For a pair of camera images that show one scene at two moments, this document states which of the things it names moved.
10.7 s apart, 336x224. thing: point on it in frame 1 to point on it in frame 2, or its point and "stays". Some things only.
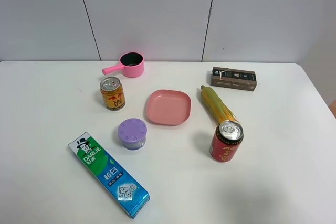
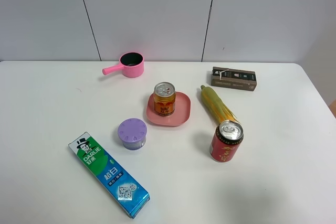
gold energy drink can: x=113 y=93 to x=164 y=98
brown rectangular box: x=234 y=78 stays
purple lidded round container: x=133 y=132 stays
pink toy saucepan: x=131 y=64 stays
